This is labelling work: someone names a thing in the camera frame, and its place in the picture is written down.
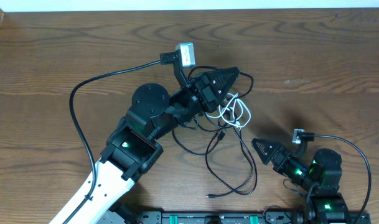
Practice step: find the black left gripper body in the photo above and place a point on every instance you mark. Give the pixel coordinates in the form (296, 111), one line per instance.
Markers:
(201, 94)

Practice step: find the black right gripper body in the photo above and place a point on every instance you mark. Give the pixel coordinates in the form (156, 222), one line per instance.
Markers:
(295, 169)

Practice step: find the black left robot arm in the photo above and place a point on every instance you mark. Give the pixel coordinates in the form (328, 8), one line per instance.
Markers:
(132, 149)

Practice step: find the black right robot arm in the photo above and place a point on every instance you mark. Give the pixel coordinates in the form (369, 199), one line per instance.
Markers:
(323, 202)

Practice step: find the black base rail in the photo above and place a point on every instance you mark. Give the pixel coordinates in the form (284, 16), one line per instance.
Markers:
(157, 217)

